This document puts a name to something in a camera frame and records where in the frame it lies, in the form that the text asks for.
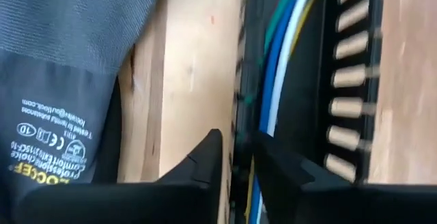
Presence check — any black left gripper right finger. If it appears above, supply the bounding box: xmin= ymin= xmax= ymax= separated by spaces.
xmin=254 ymin=131 xmax=437 ymax=224

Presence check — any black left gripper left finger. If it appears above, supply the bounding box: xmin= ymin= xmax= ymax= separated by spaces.
xmin=16 ymin=128 xmax=223 ymax=224

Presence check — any black slotted cable duct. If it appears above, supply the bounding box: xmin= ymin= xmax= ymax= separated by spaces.
xmin=231 ymin=0 xmax=387 ymax=224

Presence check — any black work glove green cuff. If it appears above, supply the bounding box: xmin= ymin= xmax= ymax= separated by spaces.
xmin=0 ymin=0 xmax=163 ymax=224

